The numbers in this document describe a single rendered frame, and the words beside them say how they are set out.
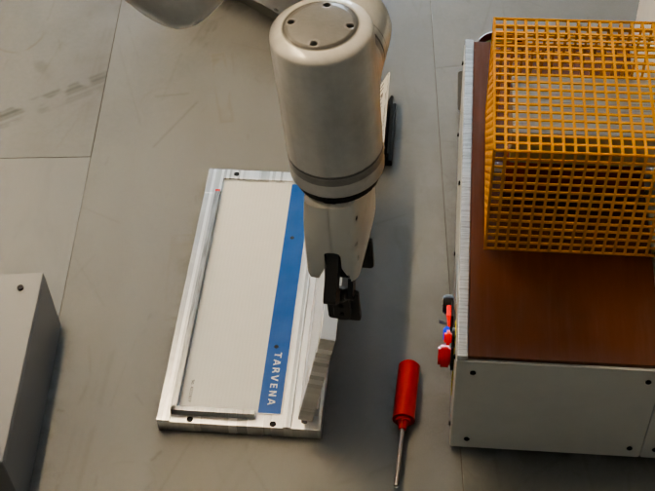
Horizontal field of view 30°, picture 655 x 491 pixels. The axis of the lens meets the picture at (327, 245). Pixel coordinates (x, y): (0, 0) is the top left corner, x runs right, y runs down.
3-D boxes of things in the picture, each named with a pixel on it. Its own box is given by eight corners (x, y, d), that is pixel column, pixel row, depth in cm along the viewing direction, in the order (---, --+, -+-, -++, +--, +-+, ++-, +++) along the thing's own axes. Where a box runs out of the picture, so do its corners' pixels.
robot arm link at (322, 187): (299, 104, 110) (303, 129, 112) (276, 174, 104) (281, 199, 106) (392, 111, 108) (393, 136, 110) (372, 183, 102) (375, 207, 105)
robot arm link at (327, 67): (300, 100, 110) (276, 173, 104) (283, -19, 100) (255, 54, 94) (393, 108, 108) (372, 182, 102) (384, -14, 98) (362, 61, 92)
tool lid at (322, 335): (350, 77, 165) (363, 79, 166) (327, 171, 180) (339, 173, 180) (320, 338, 137) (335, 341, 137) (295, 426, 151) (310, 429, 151)
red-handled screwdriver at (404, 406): (399, 368, 160) (399, 357, 157) (420, 370, 159) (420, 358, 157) (384, 490, 148) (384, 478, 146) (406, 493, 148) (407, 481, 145)
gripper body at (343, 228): (308, 118, 111) (320, 203, 120) (282, 200, 105) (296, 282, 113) (389, 125, 110) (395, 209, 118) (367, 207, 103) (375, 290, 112)
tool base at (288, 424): (211, 179, 183) (208, 162, 181) (348, 185, 182) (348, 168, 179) (158, 429, 155) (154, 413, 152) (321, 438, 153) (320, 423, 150)
